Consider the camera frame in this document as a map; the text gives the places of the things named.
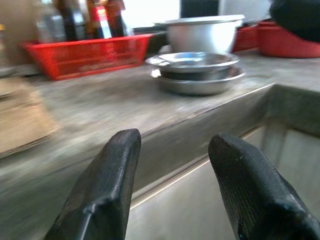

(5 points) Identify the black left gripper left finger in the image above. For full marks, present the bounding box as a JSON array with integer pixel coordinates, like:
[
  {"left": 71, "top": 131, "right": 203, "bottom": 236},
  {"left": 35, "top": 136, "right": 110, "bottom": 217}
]
[{"left": 44, "top": 128, "right": 142, "bottom": 240}]

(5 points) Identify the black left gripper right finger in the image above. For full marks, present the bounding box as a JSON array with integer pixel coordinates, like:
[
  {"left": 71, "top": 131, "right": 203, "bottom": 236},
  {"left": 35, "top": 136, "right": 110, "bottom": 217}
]
[{"left": 207, "top": 132, "right": 320, "bottom": 240}]

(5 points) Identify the shallow stainless steel plate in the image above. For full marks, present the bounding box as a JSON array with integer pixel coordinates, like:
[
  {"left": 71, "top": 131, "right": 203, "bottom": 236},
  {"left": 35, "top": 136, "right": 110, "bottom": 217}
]
[
  {"left": 150, "top": 65, "right": 247, "bottom": 96},
  {"left": 144, "top": 51, "right": 241, "bottom": 76}
]

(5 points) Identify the brown cardboard sheet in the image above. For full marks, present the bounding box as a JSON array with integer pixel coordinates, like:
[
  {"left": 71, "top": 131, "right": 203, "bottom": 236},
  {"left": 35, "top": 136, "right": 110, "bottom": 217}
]
[{"left": 0, "top": 76, "right": 62, "bottom": 160}]

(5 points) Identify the red plastic mesh basket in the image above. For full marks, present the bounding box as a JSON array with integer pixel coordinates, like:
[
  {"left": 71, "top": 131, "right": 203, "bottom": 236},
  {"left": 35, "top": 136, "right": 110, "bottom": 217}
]
[
  {"left": 232, "top": 24, "right": 261, "bottom": 53},
  {"left": 21, "top": 33, "right": 154, "bottom": 81}
]

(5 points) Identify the red plastic basin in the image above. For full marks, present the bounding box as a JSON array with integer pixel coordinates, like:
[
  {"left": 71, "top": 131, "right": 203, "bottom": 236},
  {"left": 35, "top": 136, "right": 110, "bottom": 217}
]
[{"left": 256, "top": 21, "right": 320, "bottom": 59}]

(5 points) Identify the tall dark red-capped bottle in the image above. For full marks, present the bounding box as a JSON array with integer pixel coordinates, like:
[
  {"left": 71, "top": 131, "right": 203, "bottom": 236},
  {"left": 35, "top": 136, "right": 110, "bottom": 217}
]
[{"left": 107, "top": 0, "right": 133, "bottom": 38}]

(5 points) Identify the small red-labelled bottle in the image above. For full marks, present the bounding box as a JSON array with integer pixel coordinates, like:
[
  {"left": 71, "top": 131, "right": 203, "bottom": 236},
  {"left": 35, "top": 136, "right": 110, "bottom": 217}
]
[{"left": 86, "top": 0, "right": 113, "bottom": 40}]

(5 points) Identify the large dark sauce bottle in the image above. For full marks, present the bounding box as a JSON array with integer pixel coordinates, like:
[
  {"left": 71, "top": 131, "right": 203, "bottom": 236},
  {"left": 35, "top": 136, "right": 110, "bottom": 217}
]
[{"left": 55, "top": 0, "right": 87, "bottom": 42}]

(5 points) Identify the aluminium cooking pot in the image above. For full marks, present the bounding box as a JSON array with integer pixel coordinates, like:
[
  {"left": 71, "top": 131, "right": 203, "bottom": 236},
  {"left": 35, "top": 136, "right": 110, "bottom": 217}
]
[{"left": 164, "top": 14, "right": 246, "bottom": 55}]

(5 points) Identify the clear glass bottle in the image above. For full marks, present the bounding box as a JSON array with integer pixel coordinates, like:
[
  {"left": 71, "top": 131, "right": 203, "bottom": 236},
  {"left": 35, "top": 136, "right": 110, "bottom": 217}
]
[{"left": 34, "top": 0, "right": 66, "bottom": 44}]

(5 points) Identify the black wall panel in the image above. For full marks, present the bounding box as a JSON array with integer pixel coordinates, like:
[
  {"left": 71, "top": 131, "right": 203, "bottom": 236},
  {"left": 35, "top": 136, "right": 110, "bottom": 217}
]
[{"left": 179, "top": 0, "right": 221, "bottom": 20}]

